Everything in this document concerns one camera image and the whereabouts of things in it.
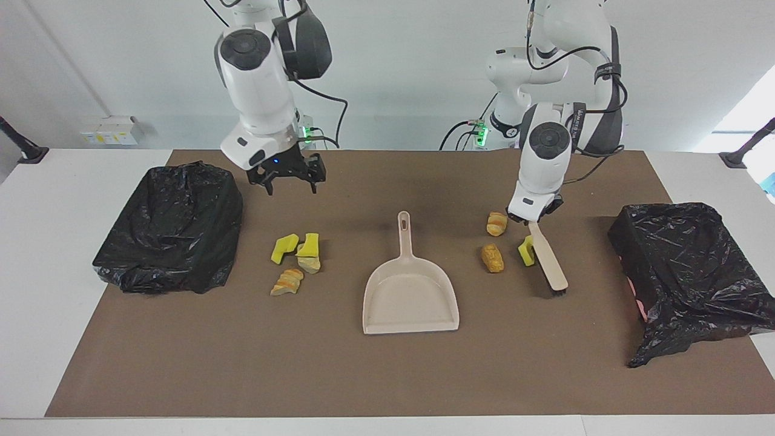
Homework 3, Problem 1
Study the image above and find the beige brush with black bristles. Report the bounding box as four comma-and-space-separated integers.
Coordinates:
528, 221, 569, 296

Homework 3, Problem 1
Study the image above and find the notched yellow sponge piece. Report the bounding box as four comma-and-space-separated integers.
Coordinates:
271, 233, 300, 265

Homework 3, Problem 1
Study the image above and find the brown potato-shaped bread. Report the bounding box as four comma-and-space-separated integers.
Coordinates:
481, 243, 505, 273

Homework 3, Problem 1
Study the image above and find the pointed striped croissant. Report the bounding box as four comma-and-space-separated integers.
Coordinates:
270, 268, 305, 297

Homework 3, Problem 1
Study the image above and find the beige plastic dustpan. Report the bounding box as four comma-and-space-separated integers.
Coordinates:
362, 211, 460, 335

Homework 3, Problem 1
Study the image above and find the black plastic trash bag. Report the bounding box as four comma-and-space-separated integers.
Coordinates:
607, 202, 775, 369
92, 160, 244, 296

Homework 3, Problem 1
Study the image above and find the pink bin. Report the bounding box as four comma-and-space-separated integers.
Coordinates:
624, 276, 648, 323

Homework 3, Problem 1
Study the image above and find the brown paper table mat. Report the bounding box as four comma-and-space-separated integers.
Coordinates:
45, 150, 775, 418

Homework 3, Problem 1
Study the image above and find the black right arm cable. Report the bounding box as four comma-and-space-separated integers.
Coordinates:
203, 0, 349, 150

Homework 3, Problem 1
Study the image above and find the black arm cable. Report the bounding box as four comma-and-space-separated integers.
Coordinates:
526, 0, 628, 185
203, 0, 349, 150

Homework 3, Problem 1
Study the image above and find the left arm base cable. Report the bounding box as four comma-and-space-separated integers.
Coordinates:
440, 91, 500, 151

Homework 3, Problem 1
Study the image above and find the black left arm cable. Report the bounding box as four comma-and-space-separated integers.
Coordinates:
526, 0, 628, 185

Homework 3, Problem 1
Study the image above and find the white wall socket box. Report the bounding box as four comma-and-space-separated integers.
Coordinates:
80, 116, 141, 146

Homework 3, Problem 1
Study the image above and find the black camera stand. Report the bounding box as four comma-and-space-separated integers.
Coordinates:
0, 115, 50, 165
719, 118, 775, 169

